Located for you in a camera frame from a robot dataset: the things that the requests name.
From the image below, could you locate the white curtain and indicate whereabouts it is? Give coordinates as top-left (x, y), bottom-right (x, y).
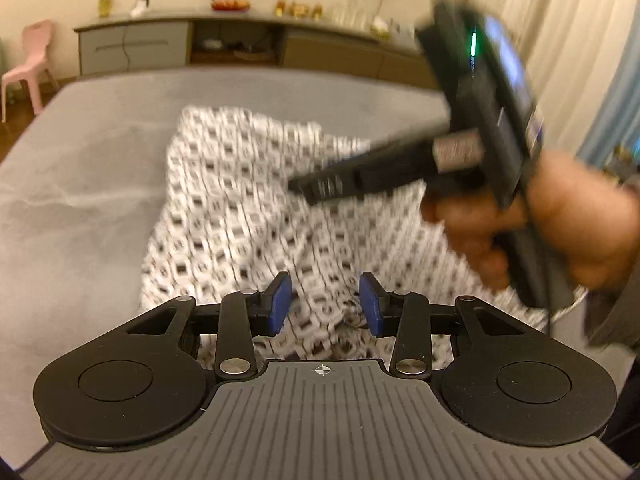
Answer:
top-left (467, 0), bottom-right (640, 161)

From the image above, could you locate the person's grey right sleeve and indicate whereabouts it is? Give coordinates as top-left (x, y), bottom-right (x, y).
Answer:
top-left (584, 275), bottom-right (640, 352)

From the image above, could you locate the person's right hand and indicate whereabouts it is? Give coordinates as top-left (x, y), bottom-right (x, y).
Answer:
top-left (419, 152), bottom-right (640, 292)

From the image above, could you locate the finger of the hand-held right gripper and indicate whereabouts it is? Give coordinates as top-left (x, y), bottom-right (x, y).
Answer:
top-left (287, 129), bottom-right (487, 207)

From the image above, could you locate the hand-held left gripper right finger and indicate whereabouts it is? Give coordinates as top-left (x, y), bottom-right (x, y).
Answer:
top-left (358, 271), bottom-right (522, 379)

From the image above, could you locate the row of glass bottles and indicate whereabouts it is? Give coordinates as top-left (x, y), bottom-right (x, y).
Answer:
top-left (273, 0), bottom-right (401, 36)

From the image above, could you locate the white black patterned garment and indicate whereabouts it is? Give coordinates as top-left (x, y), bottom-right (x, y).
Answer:
top-left (137, 106), bottom-right (551, 362)

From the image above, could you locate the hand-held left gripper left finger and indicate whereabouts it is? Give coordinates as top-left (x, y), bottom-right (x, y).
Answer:
top-left (126, 271), bottom-right (294, 380)

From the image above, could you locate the grey low sideboard cabinet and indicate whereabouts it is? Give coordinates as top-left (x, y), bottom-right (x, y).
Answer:
top-left (73, 7), bottom-right (441, 91)

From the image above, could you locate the pink plastic chair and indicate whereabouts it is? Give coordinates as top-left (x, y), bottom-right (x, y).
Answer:
top-left (0, 19), bottom-right (60, 124)

